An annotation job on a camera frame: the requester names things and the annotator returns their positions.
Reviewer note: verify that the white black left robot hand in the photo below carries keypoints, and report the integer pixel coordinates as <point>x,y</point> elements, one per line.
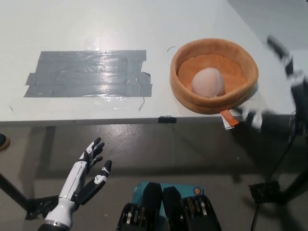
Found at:
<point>72,176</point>

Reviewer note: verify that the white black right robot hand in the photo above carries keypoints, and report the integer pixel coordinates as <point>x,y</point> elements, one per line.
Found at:
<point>298,96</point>

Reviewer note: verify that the pale pink plush dumpling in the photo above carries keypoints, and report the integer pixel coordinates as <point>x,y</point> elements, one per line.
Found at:
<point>208,82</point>

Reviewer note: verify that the black teal robot torso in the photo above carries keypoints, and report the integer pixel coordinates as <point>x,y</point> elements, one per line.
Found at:
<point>173,207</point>

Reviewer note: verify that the orange soft plush plate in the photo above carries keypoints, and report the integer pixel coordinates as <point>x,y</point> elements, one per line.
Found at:
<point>183,91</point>

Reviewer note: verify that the black stand with base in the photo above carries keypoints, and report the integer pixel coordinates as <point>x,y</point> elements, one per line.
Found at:
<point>14,190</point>
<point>267,192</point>

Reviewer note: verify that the round brown black object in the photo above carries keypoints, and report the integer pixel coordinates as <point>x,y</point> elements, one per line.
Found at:
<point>3,143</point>

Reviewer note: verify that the clear tape sheet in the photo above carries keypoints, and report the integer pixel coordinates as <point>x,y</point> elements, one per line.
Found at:
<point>96,102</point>

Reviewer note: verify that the small black tape piece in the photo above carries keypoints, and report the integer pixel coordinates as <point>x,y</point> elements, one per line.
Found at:
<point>167,119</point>

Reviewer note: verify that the grey duct tape patch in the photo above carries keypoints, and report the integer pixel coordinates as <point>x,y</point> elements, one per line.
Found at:
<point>79,79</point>

